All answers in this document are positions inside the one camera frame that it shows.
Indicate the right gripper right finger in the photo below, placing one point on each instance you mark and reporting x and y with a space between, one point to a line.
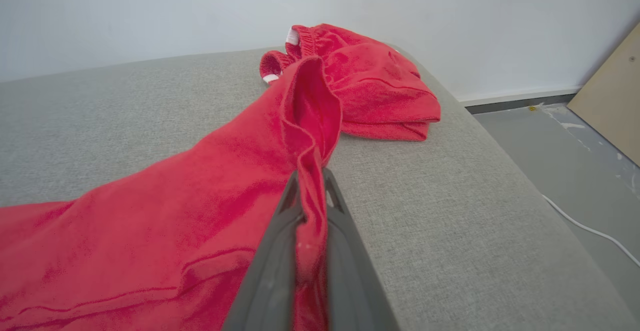
350 281

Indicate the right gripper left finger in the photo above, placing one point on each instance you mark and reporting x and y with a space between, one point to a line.
270 281

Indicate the red and white shirt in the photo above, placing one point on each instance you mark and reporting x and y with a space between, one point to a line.
175 211

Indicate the grey fabric sofa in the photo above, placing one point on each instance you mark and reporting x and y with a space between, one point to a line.
450 221

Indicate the light wooden board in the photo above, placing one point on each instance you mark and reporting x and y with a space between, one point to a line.
615 101

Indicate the white wall baseboard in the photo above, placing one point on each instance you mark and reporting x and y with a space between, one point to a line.
520 97

